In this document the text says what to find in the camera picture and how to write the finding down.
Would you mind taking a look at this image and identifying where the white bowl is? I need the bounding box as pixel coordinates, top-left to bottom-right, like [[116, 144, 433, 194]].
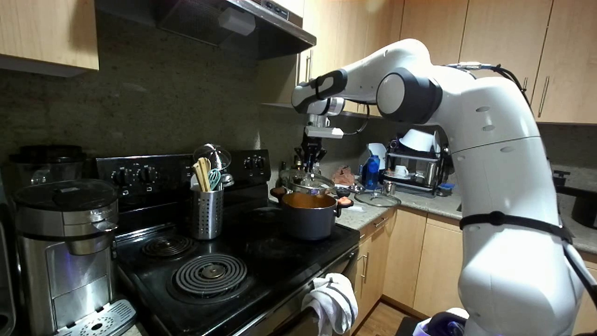
[[398, 127, 442, 155]]

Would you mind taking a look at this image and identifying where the white kitchen towel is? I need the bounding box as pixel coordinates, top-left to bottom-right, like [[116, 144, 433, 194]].
[[301, 271, 360, 336]]

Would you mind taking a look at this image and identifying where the metal dish rack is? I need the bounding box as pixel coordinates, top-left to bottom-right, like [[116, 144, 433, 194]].
[[383, 147, 452, 198]]

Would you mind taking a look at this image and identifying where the metal ladle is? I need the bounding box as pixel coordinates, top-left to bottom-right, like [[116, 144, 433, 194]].
[[196, 142, 233, 189]]

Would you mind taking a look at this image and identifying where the white mug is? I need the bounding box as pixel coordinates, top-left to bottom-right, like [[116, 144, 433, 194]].
[[392, 162, 412, 183]]

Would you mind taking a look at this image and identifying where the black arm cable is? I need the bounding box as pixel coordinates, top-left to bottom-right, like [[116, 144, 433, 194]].
[[446, 60, 532, 95]]

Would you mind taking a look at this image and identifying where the black pot with orange handles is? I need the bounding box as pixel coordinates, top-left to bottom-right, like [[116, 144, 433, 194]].
[[271, 185, 356, 243]]

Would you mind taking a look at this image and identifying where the green kitchen utensil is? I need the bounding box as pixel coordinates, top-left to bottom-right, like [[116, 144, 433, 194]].
[[209, 166, 226, 192]]

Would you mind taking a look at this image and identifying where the wooden spatula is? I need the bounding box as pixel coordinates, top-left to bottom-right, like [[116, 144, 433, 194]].
[[198, 155, 215, 192], [192, 159, 207, 194]]

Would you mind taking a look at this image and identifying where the single wooden upper cabinet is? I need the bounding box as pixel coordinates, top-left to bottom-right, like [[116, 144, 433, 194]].
[[0, 0, 101, 78]]

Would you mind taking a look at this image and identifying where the wooden lower cabinet row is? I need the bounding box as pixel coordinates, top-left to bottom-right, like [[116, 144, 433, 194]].
[[347, 207, 468, 334]]

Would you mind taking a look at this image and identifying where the black electric stove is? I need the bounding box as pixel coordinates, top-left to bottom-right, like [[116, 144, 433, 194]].
[[95, 147, 362, 336]]

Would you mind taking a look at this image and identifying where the flat glass lid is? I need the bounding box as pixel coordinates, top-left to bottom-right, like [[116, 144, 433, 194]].
[[355, 190, 403, 209]]

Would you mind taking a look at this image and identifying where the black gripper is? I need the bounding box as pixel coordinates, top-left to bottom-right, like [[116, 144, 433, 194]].
[[301, 136, 328, 179]]

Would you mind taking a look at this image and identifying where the pink plastic bag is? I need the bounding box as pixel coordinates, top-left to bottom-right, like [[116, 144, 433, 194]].
[[330, 166, 358, 189]]

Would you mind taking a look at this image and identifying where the blue spray bottle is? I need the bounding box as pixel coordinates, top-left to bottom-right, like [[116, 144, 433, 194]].
[[360, 142, 388, 194]]

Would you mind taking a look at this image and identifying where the wooden cabinet row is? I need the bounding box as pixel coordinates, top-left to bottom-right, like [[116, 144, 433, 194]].
[[259, 0, 597, 127], [347, 207, 468, 334]]

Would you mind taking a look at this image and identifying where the dark glass bottle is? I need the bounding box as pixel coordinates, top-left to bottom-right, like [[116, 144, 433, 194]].
[[276, 159, 291, 190], [291, 155, 304, 189]]

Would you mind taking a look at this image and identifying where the perforated metal utensil holder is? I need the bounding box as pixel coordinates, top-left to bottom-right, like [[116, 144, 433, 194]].
[[190, 187, 226, 243]]

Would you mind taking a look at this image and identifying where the dark range hood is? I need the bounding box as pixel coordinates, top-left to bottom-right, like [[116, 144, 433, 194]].
[[97, 0, 319, 62]]

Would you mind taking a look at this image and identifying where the wooden upper cabinet row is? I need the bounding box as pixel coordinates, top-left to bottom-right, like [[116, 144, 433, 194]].
[[259, 0, 597, 127]]

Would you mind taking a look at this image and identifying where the clear glass pot lid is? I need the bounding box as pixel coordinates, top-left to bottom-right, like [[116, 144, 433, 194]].
[[289, 174, 338, 196]]

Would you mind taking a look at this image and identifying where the silver coffee maker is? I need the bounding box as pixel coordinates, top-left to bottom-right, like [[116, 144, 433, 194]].
[[13, 177, 140, 336]]

